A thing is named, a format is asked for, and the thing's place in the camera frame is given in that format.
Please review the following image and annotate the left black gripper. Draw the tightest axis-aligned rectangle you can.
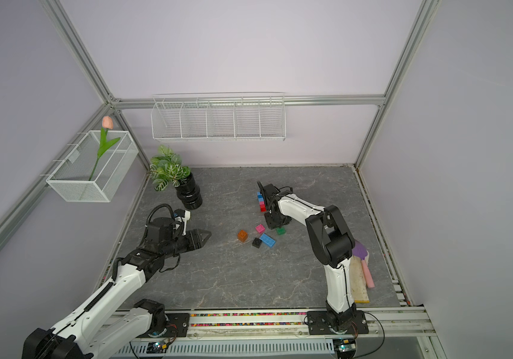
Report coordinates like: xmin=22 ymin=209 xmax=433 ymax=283
xmin=161 ymin=228 xmax=212 ymax=259

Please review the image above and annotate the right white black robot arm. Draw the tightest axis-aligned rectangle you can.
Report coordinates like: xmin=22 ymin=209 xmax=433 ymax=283
xmin=257 ymin=182 xmax=357 ymax=332

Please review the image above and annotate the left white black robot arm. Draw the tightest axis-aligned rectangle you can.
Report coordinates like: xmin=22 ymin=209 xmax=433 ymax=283
xmin=22 ymin=217 xmax=212 ymax=358

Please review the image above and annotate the pink lego brick middle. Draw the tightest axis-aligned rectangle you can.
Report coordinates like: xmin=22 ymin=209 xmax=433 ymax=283
xmin=255 ymin=224 xmax=265 ymax=234

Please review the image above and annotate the black lego brick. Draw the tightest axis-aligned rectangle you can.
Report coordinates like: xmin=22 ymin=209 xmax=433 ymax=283
xmin=252 ymin=238 xmax=262 ymax=248

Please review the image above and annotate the orange lego brick upper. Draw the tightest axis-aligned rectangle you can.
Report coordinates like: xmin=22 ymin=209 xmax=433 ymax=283
xmin=237 ymin=230 xmax=248 ymax=242

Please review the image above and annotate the green potted plant black pot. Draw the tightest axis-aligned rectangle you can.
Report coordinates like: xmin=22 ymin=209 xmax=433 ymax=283
xmin=150 ymin=144 xmax=203 ymax=210

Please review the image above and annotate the purple pink brush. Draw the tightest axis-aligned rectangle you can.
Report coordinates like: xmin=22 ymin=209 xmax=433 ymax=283
xmin=352 ymin=240 xmax=375 ymax=289

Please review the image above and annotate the white mesh side basket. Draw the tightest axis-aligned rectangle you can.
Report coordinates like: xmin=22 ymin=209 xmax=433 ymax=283
xmin=45 ymin=130 xmax=138 ymax=203

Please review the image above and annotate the pink artificial tulip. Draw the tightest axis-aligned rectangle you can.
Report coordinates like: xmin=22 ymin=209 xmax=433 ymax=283
xmin=88 ymin=116 xmax=120 ymax=181

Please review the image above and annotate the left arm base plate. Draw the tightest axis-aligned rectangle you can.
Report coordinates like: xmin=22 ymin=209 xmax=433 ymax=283
xmin=138 ymin=312 xmax=191 ymax=339

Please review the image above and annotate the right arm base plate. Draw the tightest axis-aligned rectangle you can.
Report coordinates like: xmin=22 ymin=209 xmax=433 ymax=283
xmin=304 ymin=308 xmax=369 ymax=336

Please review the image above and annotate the white wire wall basket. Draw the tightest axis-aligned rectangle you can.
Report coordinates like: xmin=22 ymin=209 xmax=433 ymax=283
xmin=150 ymin=92 xmax=286 ymax=142

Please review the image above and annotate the aluminium front rail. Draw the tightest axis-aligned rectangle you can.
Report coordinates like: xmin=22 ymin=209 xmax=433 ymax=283
xmin=105 ymin=307 xmax=446 ymax=358

